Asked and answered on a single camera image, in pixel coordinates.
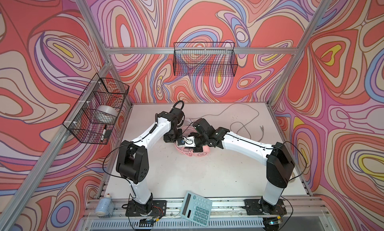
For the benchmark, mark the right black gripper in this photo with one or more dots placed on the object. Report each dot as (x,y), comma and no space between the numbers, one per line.
(197,149)

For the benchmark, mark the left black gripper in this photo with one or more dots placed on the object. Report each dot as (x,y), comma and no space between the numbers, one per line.
(168,140)

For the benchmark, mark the pink headphones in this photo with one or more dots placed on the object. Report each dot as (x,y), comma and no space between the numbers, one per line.
(187,150)

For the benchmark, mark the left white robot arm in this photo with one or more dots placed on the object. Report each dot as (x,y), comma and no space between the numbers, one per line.
(133,157)

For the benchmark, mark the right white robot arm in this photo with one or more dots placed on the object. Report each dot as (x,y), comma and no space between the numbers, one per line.
(276,158)

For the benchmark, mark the grey tape roll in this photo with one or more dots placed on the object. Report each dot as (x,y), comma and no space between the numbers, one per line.
(105,114)

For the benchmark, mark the black marker in basket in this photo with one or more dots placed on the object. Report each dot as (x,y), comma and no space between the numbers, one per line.
(103,134)

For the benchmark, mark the teal calculator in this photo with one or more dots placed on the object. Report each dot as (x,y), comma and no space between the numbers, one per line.
(196,209)

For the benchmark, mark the blue-white cylinder can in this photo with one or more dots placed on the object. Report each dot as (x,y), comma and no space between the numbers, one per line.
(105,207)

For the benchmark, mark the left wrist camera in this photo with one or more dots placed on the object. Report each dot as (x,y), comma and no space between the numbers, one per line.
(178,111)

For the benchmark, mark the black wire basket back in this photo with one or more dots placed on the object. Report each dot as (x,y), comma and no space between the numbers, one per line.
(205,59)

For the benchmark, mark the black wire basket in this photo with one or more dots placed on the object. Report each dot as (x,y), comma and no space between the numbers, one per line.
(93,119)
(205,59)

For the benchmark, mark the black wire basket left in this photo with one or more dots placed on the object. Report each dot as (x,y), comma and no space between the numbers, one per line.
(93,119)

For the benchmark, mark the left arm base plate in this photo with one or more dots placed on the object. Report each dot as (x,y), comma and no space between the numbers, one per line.
(155,208)

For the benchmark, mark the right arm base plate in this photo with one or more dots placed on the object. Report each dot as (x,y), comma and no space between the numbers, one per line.
(260,207)

